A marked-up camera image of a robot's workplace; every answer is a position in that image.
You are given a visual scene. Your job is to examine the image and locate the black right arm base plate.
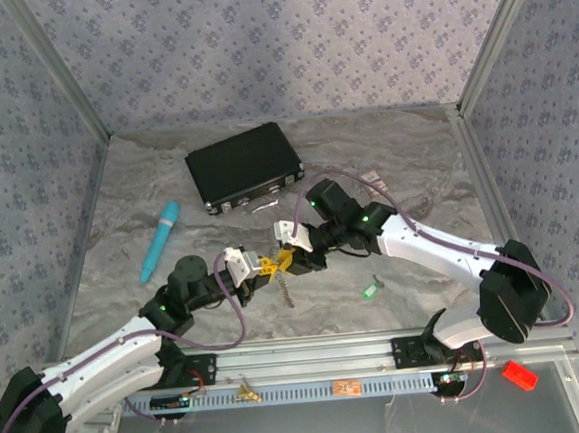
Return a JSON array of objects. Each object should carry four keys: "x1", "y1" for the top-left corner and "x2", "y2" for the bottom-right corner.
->
[{"x1": 389, "y1": 330, "x2": 485, "y2": 370}]

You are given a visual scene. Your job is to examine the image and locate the orange printed tag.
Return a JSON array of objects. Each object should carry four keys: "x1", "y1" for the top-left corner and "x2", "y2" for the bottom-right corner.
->
[{"x1": 330, "y1": 376, "x2": 364, "y2": 400}]

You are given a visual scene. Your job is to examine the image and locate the white metal bracket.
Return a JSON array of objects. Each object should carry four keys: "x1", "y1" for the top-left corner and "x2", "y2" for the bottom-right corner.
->
[{"x1": 68, "y1": 405, "x2": 125, "y2": 433}]

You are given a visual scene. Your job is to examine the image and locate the metal keyring plate with chain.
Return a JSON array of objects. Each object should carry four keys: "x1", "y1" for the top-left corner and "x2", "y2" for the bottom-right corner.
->
[{"x1": 272, "y1": 268, "x2": 298, "y2": 312}]

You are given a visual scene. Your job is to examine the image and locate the teal plastic pen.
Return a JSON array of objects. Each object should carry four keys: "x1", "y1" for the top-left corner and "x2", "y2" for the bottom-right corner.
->
[{"x1": 133, "y1": 199, "x2": 188, "y2": 284}]

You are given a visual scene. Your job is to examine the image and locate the gold binder clip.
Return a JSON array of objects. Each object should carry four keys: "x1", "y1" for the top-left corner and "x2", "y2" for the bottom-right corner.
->
[{"x1": 233, "y1": 372, "x2": 264, "y2": 406}]

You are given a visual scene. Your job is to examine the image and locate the slotted blue-grey cable duct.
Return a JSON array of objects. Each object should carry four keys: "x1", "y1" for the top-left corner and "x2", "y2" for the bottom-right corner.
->
[{"x1": 116, "y1": 370, "x2": 444, "y2": 418}]

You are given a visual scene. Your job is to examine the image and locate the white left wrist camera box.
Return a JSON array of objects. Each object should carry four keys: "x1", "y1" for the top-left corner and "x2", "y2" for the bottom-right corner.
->
[{"x1": 221, "y1": 244, "x2": 262, "y2": 286}]

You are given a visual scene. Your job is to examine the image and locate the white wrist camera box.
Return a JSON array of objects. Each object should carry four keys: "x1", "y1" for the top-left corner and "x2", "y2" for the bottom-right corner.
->
[
  {"x1": 221, "y1": 244, "x2": 262, "y2": 286},
  {"x1": 271, "y1": 217, "x2": 314, "y2": 255}
]

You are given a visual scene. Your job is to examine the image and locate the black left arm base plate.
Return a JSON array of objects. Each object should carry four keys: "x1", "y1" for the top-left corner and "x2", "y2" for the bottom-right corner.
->
[{"x1": 177, "y1": 352, "x2": 221, "y2": 390}]

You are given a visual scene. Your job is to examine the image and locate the red plastic block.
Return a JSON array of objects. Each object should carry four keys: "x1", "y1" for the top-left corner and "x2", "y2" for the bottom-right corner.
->
[{"x1": 500, "y1": 357, "x2": 542, "y2": 394}]

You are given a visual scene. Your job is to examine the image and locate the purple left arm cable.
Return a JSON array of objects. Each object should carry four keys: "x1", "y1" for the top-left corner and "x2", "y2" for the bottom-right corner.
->
[{"x1": 0, "y1": 249, "x2": 257, "y2": 433}]

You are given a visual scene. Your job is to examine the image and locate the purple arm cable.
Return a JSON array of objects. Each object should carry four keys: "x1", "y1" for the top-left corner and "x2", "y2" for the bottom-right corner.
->
[
  {"x1": 288, "y1": 153, "x2": 579, "y2": 419},
  {"x1": 0, "y1": 249, "x2": 257, "y2": 433}
]

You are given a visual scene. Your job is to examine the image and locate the black briefcase with metal handle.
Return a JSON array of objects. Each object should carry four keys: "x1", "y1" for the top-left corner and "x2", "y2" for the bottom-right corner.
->
[{"x1": 182, "y1": 118, "x2": 310, "y2": 219}]

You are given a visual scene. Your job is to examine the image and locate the aluminium side rail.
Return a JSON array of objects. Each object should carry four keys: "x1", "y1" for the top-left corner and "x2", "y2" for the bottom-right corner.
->
[
  {"x1": 37, "y1": 132, "x2": 132, "y2": 361},
  {"x1": 444, "y1": 98, "x2": 549, "y2": 327}
]

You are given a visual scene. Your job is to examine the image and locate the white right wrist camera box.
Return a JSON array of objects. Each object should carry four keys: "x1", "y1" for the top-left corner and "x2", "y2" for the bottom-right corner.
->
[{"x1": 271, "y1": 217, "x2": 314, "y2": 255}]

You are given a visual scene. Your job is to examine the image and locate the long aluminium base rail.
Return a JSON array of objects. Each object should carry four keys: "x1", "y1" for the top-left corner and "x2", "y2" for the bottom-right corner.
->
[{"x1": 33, "y1": 314, "x2": 579, "y2": 404}]

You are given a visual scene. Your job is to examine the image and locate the playing card box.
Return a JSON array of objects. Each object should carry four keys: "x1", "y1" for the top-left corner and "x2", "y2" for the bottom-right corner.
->
[{"x1": 358, "y1": 169, "x2": 390, "y2": 196}]

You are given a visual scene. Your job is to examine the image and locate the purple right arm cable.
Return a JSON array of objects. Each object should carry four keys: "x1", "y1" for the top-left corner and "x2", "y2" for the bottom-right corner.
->
[{"x1": 288, "y1": 153, "x2": 579, "y2": 419}]

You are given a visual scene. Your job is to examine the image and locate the aluminium corner post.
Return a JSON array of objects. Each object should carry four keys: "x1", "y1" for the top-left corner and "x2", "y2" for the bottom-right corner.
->
[
  {"x1": 447, "y1": 0, "x2": 557, "y2": 117},
  {"x1": 1, "y1": 0, "x2": 114, "y2": 148}
]

